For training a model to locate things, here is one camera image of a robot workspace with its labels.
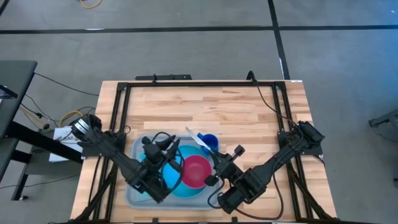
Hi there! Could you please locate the black aluminium table frame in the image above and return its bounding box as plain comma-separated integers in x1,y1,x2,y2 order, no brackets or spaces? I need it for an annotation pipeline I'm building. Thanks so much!
70,80,338,224

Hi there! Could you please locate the light blue plastic knife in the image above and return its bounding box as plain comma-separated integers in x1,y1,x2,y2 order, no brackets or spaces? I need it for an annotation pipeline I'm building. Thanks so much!
185,126,219,157

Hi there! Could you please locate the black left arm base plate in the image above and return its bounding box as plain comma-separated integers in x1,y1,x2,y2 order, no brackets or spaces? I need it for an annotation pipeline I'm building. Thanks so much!
81,132,127,158

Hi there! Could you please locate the black power strip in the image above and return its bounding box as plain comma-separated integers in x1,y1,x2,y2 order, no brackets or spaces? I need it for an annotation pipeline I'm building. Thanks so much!
134,73,193,82

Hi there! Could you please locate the blue plastic mug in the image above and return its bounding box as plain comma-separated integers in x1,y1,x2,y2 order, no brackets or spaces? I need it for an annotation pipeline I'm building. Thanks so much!
197,133,220,156

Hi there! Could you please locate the grey desk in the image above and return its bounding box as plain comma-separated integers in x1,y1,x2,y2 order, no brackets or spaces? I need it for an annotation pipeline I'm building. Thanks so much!
0,60,39,139

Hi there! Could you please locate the red plastic bowl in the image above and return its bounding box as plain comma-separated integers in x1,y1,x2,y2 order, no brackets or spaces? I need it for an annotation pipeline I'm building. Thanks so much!
181,154,214,190

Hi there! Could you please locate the black desk leg frame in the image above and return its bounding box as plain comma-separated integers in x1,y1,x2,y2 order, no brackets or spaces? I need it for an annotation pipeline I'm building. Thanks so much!
0,120,84,202

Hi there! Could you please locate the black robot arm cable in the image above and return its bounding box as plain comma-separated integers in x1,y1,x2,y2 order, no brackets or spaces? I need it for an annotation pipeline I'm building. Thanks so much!
247,70,307,128

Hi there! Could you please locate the thin black floor cable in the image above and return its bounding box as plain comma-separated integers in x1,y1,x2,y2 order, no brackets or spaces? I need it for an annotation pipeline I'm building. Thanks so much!
33,72,100,97

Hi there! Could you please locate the grey plastic tray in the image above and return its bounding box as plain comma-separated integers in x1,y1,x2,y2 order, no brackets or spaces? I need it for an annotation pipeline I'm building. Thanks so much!
125,134,224,210

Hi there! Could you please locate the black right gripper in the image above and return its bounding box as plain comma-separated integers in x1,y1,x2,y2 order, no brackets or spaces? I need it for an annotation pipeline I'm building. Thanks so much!
203,144,247,187

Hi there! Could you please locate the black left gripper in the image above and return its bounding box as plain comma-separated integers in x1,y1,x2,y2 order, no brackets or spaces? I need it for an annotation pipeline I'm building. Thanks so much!
141,135,183,174

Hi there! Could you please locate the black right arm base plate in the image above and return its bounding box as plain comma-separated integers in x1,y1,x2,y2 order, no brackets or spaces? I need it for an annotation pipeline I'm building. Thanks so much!
277,129,324,157

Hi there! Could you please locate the teal plastic plate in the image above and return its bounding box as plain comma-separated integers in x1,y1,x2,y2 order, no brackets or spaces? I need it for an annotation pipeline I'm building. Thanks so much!
161,144,208,199

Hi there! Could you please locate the yellow cable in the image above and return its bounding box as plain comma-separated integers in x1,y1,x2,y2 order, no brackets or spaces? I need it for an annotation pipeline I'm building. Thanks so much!
79,0,104,9
18,105,85,128

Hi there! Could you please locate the white paper sheet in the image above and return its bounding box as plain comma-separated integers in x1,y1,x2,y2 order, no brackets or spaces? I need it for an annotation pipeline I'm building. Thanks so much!
49,126,86,164

